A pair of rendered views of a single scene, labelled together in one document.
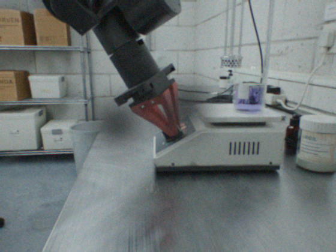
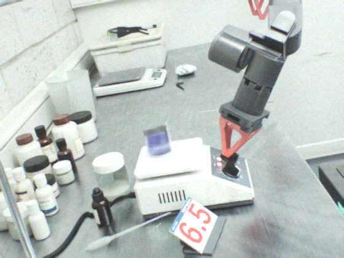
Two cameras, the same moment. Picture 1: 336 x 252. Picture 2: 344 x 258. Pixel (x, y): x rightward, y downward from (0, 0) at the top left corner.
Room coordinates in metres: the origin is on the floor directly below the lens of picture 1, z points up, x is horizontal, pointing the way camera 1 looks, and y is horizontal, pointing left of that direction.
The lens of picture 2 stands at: (1.16, 0.03, 1.16)
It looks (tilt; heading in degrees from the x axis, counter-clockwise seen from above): 20 degrees down; 188
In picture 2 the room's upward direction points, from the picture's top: 11 degrees counter-clockwise
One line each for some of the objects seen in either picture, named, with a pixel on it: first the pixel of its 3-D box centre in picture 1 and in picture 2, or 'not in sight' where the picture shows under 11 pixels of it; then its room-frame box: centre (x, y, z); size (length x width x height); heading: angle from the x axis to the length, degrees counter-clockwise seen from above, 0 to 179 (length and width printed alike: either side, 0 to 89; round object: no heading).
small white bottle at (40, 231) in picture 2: not in sight; (37, 219); (0.55, -0.35, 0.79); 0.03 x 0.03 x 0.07
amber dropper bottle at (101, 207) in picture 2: (294, 131); (100, 204); (0.53, -0.24, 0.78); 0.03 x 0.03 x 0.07
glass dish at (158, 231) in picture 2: not in sight; (163, 226); (0.58, -0.12, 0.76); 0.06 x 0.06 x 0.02
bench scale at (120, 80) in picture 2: not in sight; (131, 79); (-0.37, -0.37, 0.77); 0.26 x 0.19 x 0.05; 92
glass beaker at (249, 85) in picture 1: (249, 88); (156, 134); (0.46, -0.13, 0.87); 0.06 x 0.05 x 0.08; 172
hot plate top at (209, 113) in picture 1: (233, 111); (170, 156); (0.48, -0.11, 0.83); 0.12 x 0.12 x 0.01; 3
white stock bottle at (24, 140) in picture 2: not in sight; (30, 155); (0.30, -0.47, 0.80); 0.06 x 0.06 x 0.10
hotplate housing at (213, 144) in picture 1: (217, 136); (188, 175); (0.48, -0.08, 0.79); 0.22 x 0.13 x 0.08; 93
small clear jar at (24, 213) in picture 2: not in sight; (20, 220); (0.54, -0.39, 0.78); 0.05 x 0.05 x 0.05
